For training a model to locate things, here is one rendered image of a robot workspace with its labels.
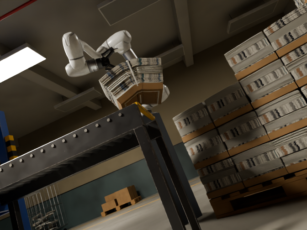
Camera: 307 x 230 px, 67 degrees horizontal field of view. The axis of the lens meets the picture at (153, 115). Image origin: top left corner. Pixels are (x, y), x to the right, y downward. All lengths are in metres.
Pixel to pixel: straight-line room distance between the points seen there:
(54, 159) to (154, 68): 0.80
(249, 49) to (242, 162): 0.78
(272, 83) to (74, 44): 1.32
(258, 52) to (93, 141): 1.23
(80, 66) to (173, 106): 7.21
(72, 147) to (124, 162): 7.70
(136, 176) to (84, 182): 2.09
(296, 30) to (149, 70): 0.96
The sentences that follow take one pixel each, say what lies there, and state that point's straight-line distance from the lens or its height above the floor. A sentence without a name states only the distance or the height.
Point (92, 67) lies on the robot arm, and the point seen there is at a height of 1.28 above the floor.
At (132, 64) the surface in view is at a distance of 1.53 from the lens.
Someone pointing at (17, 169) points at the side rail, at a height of 0.74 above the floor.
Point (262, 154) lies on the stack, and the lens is 1.73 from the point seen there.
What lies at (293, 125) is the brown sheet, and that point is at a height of 0.41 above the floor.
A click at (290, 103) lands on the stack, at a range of 1.69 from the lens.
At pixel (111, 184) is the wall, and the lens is 9.11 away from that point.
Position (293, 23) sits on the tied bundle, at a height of 0.98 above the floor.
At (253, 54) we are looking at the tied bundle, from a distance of 1.77.
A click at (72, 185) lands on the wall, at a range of 9.84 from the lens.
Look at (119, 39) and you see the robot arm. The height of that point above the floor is 1.61.
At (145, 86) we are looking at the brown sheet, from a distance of 1.46.
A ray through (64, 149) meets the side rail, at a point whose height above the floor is 0.73.
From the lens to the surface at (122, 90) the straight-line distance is 1.46.
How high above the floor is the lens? 0.42
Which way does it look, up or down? 15 degrees up
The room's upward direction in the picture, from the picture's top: 23 degrees counter-clockwise
